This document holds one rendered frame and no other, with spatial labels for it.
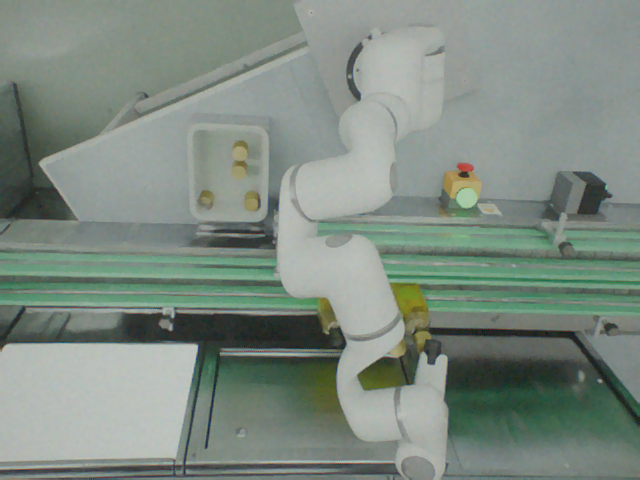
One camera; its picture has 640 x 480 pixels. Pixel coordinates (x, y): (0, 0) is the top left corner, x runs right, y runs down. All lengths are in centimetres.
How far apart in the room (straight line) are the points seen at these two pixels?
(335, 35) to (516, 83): 43
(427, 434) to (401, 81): 51
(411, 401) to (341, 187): 33
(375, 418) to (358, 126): 42
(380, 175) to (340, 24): 59
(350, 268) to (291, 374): 57
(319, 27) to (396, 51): 40
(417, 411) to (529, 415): 51
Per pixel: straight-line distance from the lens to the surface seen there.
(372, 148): 75
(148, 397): 122
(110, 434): 116
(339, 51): 128
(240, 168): 131
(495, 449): 124
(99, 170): 143
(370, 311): 76
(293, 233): 80
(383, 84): 89
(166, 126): 136
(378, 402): 88
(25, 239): 144
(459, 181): 137
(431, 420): 87
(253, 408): 118
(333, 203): 77
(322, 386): 123
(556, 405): 139
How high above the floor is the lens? 204
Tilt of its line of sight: 62 degrees down
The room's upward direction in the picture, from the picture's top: 172 degrees clockwise
